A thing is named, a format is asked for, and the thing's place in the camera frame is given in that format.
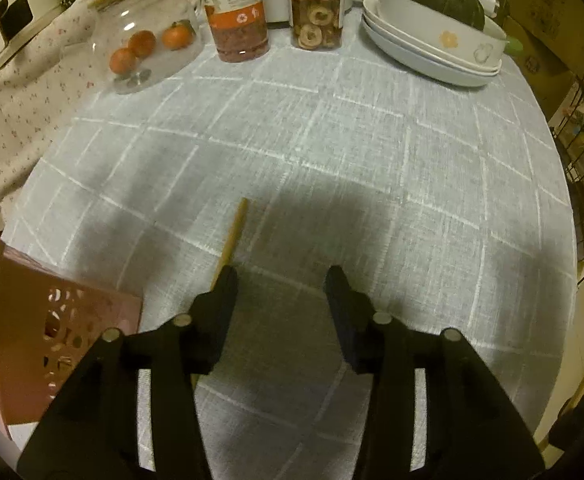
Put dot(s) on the white bowl green handle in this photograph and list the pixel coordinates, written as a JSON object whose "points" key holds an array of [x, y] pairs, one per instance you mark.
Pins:
{"points": [[444, 36]]}

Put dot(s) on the red goji berry jar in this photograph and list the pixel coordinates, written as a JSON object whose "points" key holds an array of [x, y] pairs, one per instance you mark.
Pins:
{"points": [[238, 27]]}

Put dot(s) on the bamboo chopstick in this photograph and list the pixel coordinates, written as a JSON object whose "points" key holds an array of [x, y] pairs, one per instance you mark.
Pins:
{"points": [[232, 239]]}

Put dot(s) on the floral cloth on cabinet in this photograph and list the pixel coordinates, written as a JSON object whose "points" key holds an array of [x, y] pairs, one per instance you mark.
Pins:
{"points": [[65, 66]]}

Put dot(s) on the dried slices jar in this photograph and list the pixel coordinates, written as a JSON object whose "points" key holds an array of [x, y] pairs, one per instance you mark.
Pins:
{"points": [[317, 27]]}

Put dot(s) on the glass jar with oranges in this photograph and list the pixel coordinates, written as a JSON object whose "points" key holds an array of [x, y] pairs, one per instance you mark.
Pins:
{"points": [[138, 43]]}

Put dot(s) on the grey checked tablecloth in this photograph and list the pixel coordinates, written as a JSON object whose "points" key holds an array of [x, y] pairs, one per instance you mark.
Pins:
{"points": [[447, 207]]}

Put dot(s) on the stacked white plates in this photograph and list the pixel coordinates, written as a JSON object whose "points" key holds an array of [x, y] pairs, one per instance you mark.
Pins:
{"points": [[422, 60]]}

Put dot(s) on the pink utensil holder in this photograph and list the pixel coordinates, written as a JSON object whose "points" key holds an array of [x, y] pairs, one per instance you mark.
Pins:
{"points": [[47, 324]]}

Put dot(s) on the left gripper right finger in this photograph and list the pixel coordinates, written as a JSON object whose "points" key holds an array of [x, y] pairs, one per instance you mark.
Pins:
{"points": [[436, 411]]}

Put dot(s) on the cardboard box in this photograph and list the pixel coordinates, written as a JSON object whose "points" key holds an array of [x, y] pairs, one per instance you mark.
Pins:
{"points": [[552, 36]]}

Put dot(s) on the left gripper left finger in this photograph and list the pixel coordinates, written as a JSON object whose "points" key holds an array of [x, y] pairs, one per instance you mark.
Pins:
{"points": [[90, 430]]}

